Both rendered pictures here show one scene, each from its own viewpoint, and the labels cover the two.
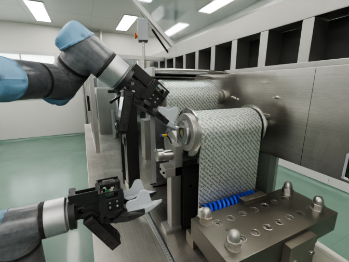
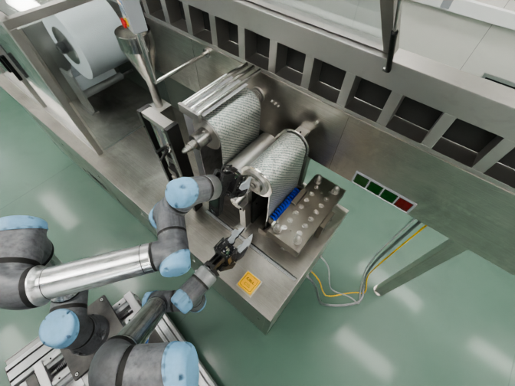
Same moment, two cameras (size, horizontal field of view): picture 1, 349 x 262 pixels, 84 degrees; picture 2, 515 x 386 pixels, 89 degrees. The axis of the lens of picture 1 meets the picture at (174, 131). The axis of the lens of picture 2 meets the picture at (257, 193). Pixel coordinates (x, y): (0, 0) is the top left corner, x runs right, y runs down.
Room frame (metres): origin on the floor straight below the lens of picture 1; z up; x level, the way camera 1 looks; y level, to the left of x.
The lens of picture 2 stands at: (0.06, 0.22, 2.05)
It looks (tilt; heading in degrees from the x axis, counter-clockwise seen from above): 57 degrees down; 332
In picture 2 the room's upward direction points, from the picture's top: 2 degrees clockwise
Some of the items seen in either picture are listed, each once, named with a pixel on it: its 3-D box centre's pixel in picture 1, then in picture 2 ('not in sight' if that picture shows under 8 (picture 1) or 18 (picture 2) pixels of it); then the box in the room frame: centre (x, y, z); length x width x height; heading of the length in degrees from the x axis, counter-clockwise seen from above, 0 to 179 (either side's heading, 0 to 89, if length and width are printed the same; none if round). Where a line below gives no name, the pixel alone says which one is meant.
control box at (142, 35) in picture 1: (141, 30); (129, 12); (1.08, 0.17, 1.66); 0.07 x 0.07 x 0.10; 10
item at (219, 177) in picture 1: (229, 180); (283, 192); (0.57, -0.18, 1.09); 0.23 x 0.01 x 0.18; 115
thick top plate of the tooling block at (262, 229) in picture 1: (265, 224); (307, 212); (0.48, -0.26, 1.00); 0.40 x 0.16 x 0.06; 115
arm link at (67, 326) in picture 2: not in sight; (66, 327); (0.45, 0.77, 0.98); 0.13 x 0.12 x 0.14; 170
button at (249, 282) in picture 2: not in sight; (249, 282); (0.33, 0.11, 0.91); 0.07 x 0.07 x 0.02; 25
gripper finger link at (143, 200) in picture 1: (144, 199); (245, 241); (0.42, 0.07, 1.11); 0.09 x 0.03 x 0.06; 106
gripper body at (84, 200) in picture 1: (97, 203); (221, 257); (0.40, 0.18, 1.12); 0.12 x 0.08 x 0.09; 115
